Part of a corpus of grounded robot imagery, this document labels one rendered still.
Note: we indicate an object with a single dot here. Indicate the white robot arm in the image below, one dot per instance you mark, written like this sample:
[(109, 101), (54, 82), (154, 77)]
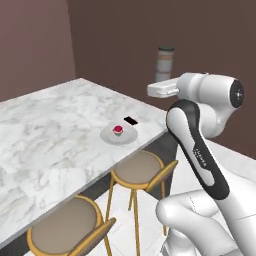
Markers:
[(203, 156)]

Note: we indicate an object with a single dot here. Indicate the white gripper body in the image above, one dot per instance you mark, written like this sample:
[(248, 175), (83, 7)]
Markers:
[(162, 89)]

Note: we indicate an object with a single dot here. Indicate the yellow stool with brown seat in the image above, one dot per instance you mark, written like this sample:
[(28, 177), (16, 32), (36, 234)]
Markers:
[(63, 225), (138, 168)]

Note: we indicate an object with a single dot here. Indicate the grey cinnamon bottle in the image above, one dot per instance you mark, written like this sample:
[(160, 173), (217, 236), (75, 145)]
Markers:
[(165, 63)]

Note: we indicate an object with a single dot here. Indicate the grey round plate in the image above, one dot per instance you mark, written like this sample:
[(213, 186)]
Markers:
[(127, 137)]

